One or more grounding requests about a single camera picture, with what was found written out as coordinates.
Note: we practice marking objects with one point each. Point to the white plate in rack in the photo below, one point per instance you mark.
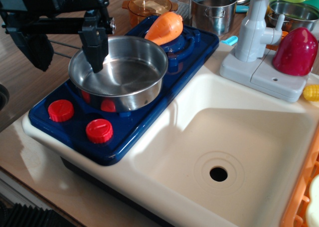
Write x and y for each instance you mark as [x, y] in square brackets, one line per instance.
[312, 209]

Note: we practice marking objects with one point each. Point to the steel pan with wire handle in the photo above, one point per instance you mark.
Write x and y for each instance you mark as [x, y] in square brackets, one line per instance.
[131, 77]

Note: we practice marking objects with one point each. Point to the orange transparent plastic pot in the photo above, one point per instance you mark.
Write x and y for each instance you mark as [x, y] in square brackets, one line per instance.
[141, 9]

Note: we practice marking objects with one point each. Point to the blue toy stove top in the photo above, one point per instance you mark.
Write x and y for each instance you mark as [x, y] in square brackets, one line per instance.
[186, 54]

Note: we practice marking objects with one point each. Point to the red right stove knob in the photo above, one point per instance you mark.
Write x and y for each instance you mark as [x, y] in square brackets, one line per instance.
[99, 131]

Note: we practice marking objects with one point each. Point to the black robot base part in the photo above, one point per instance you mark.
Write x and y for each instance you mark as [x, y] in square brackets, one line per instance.
[26, 216]

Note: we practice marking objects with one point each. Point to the red stove knob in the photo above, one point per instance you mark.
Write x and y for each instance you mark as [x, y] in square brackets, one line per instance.
[60, 110]
[99, 131]

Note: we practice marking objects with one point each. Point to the cream toy sink unit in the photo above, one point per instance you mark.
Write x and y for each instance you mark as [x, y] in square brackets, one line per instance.
[220, 155]

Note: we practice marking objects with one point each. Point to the dark red plastic cup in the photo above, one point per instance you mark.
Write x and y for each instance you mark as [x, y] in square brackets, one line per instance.
[296, 53]

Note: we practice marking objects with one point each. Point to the light blue plastic piece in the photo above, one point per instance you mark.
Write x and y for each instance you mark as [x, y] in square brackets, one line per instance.
[230, 41]

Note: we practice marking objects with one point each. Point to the tall steel pot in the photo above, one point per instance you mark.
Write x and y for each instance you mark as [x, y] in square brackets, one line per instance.
[215, 16]

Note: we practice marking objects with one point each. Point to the orange dish rack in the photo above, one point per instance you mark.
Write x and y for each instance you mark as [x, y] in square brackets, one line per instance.
[295, 213]

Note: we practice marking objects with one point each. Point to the orange toy carrot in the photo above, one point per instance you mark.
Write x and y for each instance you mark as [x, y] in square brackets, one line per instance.
[165, 29]

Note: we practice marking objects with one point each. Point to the red left stove knob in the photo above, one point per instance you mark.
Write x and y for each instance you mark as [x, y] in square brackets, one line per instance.
[60, 110]

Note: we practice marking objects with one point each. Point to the steel bowl at back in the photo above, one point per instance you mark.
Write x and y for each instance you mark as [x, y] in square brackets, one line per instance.
[296, 15]

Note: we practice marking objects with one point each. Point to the yellow toy corn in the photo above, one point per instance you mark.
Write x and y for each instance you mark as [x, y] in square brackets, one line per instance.
[311, 93]

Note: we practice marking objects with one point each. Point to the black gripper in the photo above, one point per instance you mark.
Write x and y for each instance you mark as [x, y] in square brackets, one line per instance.
[28, 22]

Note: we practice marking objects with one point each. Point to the grey toy faucet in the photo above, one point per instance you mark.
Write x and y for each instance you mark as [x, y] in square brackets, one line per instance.
[250, 62]

